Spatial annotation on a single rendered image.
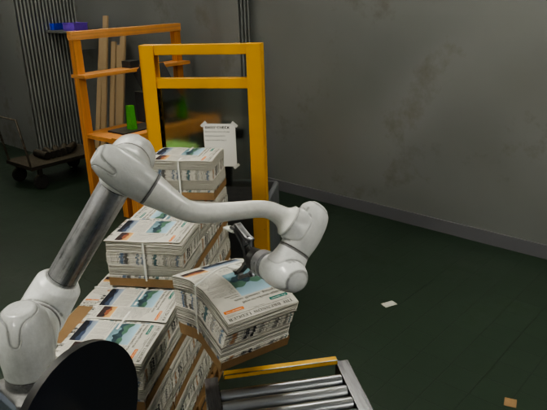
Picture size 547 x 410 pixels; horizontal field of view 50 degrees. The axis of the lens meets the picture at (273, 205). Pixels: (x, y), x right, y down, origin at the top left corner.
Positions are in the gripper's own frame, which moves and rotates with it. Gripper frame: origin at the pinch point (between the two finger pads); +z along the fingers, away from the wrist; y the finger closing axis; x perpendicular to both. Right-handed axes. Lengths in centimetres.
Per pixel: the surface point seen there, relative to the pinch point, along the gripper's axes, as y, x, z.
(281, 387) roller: 51, 8, -17
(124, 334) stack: 44, -27, 45
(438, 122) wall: 6, 312, 176
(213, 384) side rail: 50, -11, -1
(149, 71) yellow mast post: -55, 48, 173
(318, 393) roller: 52, 17, -27
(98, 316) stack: 43, -31, 66
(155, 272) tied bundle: 32, 0, 74
